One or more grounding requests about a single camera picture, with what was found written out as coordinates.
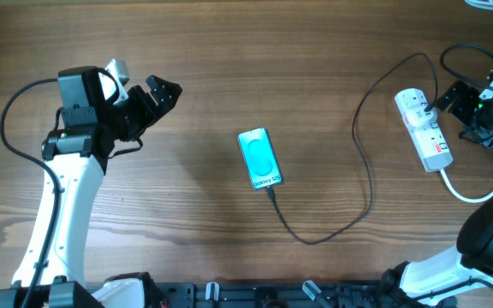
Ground black USB charger cable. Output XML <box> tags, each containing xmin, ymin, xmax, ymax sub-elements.
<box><xmin>265</xmin><ymin>52</ymin><xmax>440</xmax><ymax>246</ymax></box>

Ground blue Galaxy smartphone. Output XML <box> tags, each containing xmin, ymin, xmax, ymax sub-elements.
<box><xmin>238</xmin><ymin>127</ymin><xmax>282</xmax><ymax>190</ymax></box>

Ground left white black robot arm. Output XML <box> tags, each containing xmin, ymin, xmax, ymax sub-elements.
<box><xmin>0</xmin><ymin>60</ymin><xmax>182</xmax><ymax>307</ymax></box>

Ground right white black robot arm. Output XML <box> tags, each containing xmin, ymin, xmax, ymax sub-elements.
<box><xmin>371</xmin><ymin>73</ymin><xmax>493</xmax><ymax>307</ymax></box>

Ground white charger plug adapter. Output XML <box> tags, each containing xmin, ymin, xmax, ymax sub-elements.
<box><xmin>402</xmin><ymin>106</ymin><xmax>437</xmax><ymax>131</ymax></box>

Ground white power strip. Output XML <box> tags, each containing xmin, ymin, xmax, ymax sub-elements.
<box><xmin>395</xmin><ymin>88</ymin><xmax>453</xmax><ymax>172</ymax></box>

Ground black mounting rail base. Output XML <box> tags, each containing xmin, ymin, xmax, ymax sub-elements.
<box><xmin>87</xmin><ymin>280</ymin><xmax>457</xmax><ymax>308</ymax></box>

